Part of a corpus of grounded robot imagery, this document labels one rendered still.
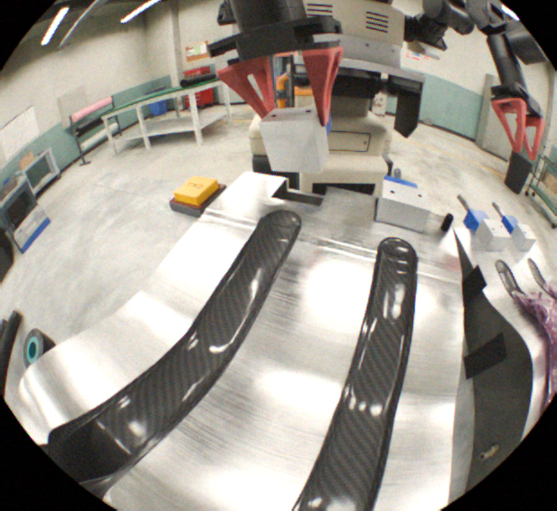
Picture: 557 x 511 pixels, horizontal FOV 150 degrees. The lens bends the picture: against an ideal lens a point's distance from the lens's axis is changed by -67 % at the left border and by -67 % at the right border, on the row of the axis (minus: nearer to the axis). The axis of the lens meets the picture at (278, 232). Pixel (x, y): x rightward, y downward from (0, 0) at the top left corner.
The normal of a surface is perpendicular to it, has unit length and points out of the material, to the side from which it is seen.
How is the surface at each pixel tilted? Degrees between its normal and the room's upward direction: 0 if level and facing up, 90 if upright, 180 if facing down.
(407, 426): 17
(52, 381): 22
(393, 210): 90
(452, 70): 90
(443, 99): 90
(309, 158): 99
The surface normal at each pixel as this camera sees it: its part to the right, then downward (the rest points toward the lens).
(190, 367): 0.11, -0.90
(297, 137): -0.38, 0.74
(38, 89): 0.94, 0.20
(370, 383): -0.01, -0.72
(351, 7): 0.00, 0.77
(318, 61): -0.26, 0.93
